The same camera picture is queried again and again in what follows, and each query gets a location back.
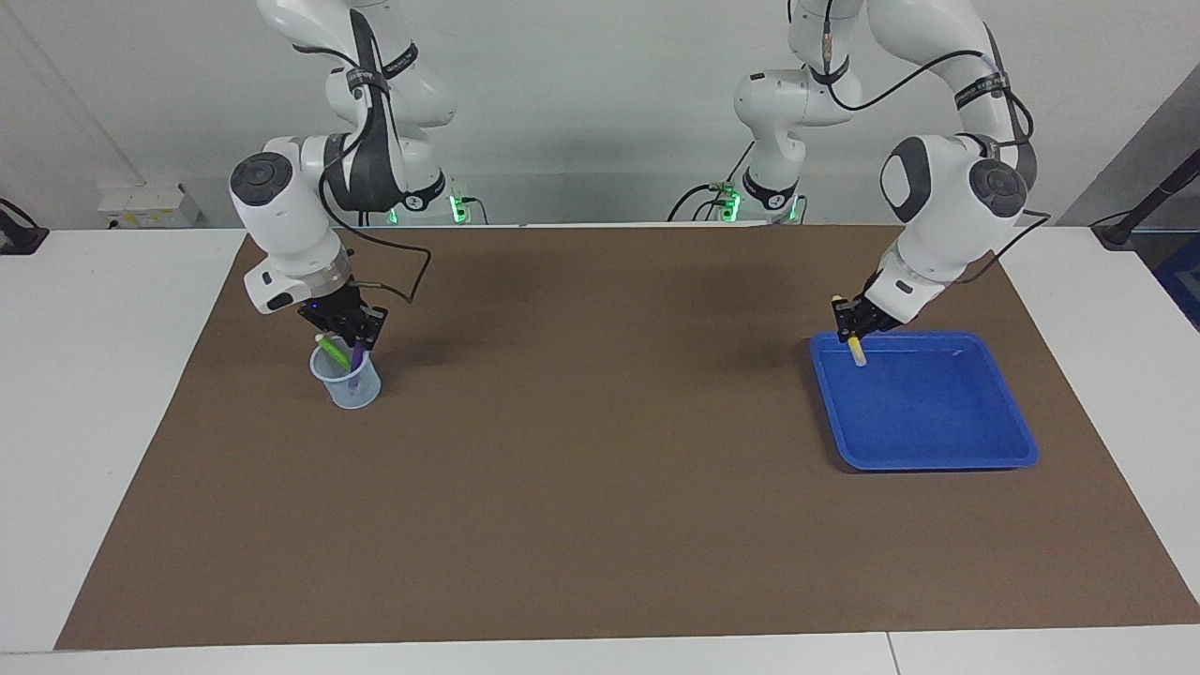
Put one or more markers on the brown table mat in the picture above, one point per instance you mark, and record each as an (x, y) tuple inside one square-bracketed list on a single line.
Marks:
[(600, 469)]

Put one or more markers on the black clamp base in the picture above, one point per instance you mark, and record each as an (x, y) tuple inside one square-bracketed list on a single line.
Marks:
[(19, 234)]

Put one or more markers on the purple pen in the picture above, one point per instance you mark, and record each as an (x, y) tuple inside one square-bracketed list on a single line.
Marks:
[(357, 370)]

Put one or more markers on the white wall socket box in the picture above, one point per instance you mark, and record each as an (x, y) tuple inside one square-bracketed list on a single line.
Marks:
[(150, 206)]

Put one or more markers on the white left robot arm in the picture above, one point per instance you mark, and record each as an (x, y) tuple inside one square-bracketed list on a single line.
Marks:
[(947, 234)]

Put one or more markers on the green pen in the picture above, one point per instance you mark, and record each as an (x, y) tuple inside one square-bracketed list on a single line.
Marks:
[(333, 352)]

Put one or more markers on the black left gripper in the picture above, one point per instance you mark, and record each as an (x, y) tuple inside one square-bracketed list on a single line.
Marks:
[(883, 305)]

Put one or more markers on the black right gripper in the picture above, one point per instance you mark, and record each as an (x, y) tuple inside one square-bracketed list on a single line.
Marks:
[(333, 309)]

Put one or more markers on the yellow pen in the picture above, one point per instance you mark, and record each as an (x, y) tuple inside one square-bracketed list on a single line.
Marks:
[(856, 352)]

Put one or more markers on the translucent plastic cup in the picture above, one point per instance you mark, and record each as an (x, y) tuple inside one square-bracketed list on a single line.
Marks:
[(347, 394)]

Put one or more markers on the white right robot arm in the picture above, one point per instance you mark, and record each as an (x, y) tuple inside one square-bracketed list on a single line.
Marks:
[(281, 225)]

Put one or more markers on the blue plastic tray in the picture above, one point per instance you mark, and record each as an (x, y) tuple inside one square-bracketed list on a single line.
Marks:
[(928, 412)]

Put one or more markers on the blue object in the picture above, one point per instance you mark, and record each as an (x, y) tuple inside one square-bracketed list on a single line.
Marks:
[(1183, 281)]

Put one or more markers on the black stand pole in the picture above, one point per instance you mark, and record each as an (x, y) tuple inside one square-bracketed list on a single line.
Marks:
[(1153, 197)]

